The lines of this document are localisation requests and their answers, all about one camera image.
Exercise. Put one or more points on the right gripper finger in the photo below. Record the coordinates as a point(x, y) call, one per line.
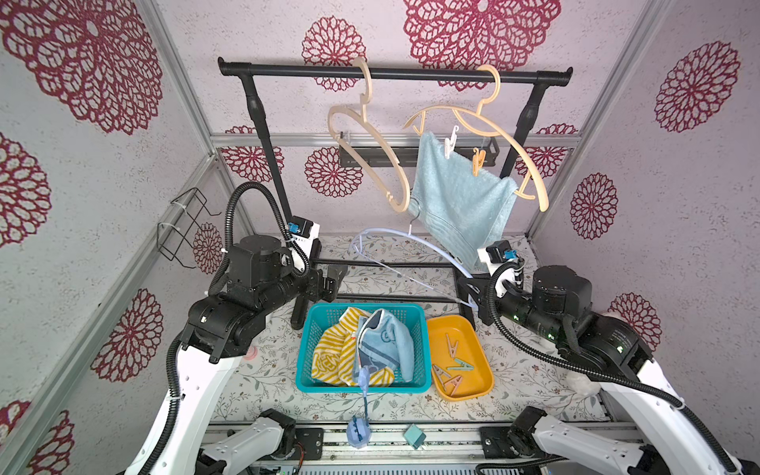
point(478, 284)
point(486, 306)

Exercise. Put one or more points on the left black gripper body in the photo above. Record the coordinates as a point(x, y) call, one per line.
point(314, 290)

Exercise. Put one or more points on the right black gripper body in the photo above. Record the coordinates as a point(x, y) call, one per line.
point(480, 298)

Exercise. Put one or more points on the light blue hanger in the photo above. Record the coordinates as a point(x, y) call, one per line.
point(363, 243)

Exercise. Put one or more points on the peach pink clothespin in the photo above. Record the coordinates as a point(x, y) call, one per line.
point(452, 345)

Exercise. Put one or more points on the green clothespin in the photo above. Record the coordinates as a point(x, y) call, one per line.
point(461, 366)

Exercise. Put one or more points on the yellow striped towel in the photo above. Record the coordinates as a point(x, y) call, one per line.
point(336, 360)

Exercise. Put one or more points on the blue hello towel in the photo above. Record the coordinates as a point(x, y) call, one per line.
point(384, 342)

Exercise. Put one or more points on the teal plain towel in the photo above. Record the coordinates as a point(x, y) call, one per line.
point(462, 212)

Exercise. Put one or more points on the beige plastic hanger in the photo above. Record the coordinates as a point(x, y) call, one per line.
point(474, 121)

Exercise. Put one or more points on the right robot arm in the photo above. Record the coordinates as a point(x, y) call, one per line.
point(554, 323)

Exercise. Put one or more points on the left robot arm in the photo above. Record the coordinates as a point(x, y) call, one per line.
point(257, 276)

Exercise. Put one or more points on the teal plastic basket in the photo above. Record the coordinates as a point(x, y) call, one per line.
point(323, 315)

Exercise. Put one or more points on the yellow plastic tray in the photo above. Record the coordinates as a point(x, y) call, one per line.
point(476, 383)

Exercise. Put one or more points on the orange clothespin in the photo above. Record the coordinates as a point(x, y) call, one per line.
point(478, 159)

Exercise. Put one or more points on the small teal cube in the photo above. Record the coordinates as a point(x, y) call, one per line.
point(414, 436)

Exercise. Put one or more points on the white clothespin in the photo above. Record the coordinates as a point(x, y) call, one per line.
point(450, 142)

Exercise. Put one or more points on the black clothes rack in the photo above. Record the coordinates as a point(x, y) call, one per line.
point(246, 73)

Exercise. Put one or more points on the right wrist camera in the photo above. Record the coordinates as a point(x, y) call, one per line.
point(498, 254)

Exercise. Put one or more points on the black wire wall rack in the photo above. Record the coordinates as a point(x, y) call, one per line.
point(175, 236)

